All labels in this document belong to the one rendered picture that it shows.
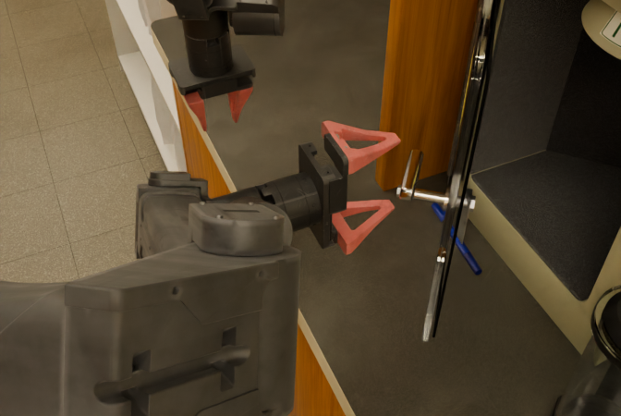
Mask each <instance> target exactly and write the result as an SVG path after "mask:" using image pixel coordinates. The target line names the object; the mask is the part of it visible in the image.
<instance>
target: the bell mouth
mask: <svg viewBox="0 0 621 416"><path fill-rule="evenodd" d="M581 21H582V25H583V27H584V29H585V31H586V32H587V33H588V35H589V36H590V37H591V39H592V40H593V41H594V42H595V43H596V44H597V45H599V46H600V47H601V48H602V49H603V50H604V51H606V52H607V53H608V54H610V55H612V56H614V57H616V58H618V59H620V60H621V13H619V12H618V11H616V10H615V9H613V8H612V7H611V6H609V5H607V4H606V3H605V2H604V1H603V0H590V1H589V2H588V4H587V5H585V7H584V8H583V11H582V15H581Z"/></svg>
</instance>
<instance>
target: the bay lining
mask: <svg viewBox="0 0 621 416"><path fill-rule="evenodd" d="M589 1H590V0H505V1H504V6H503V11H502V15H501V19H500V24H499V29H498V32H497V37H496V42H495V47H494V50H493V60H492V68H491V75H490V80H489V86H488V91H487V95H486V100H485V104H484V108H483V113H482V117H481V125H480V129H479V134H478V139H477V143H476V147H475V152H474V156H473V160H472V165H471V169H470V174H474V173H477V172H480V171H482V170H485V169H488V168H491V167H494V166H497V165H502V164H505V163H508V162H511V161H514V160H517V159H519V158H522V157H525V156H528V155H531V154H534V153H538V152H541V151H544V150H546V151H550V152H554V153H561V154H565V155H569V156H574V157H577V158H581V159H586V160H590V161H593V162H597V163H602V164H606V165H613V166H617V167H621V60H620V59H618V58H616V57H614V56H612V55H610V54H608V53H607V52H606V51H604V50H603V49H602V48H601V47H600V46H599V45H597V44H596V43H595V42H594V41H593V40H592V39H591V37H590V36H589V35H588V33H587V32H586V31H585V29H584V27H583V25H582V21H581V15H582V11H583V8H584V7H585V5H587V4H588V2H589Z"/></svg>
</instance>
